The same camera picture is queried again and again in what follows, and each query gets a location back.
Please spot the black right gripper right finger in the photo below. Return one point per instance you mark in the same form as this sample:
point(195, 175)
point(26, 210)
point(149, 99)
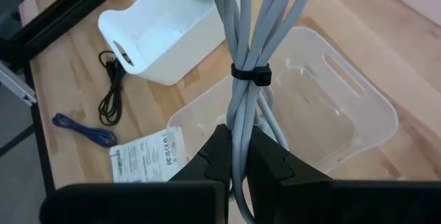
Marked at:
point(310, 200)

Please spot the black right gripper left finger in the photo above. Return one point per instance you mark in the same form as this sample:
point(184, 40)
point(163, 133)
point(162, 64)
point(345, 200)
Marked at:
point(193, 196)

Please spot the clear plastic bin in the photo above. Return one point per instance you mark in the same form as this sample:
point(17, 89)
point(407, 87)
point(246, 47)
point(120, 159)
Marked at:
point(327, 113)

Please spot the white plastic bin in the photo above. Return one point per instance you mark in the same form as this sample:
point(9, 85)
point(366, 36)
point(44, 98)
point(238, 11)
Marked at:
point(165, 38)

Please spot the silver aluminium profile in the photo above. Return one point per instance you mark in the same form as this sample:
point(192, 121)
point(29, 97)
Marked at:
point(17, 86)

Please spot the black rig frame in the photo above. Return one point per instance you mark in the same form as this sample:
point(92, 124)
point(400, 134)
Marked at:
point(69, 7)

